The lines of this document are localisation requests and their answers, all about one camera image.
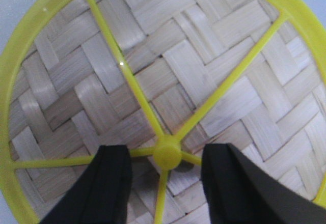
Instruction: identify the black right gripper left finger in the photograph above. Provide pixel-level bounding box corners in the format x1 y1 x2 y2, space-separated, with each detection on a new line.
40 145 132 223

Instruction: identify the woven bamboo steamer lid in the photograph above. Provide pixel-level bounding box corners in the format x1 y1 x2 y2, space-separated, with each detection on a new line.
1 0 325 223

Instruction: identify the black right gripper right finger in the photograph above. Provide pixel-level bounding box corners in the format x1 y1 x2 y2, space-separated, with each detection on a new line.
201 144 325 223

